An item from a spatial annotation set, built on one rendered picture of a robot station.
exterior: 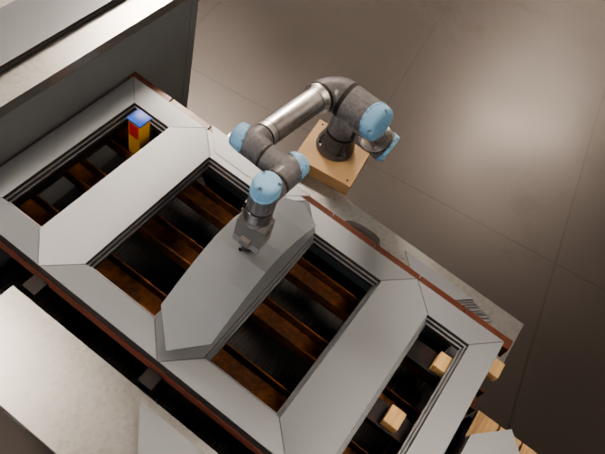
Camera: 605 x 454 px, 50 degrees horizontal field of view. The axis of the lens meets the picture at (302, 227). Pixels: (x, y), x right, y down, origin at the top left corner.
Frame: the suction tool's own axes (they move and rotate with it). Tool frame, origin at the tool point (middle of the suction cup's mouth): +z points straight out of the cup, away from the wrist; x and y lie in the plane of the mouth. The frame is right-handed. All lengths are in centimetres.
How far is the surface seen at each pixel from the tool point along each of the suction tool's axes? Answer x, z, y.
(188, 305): -22.1, 6.7, -3.7
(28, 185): -15, 17, -69
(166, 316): -27.1, 9.8, -7.3
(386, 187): 137, 102, 15
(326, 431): -26, 15, 46
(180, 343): -30.4, 11.5, 0.3
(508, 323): 53, 34, 83
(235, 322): -14.2, 15.6, 8.0
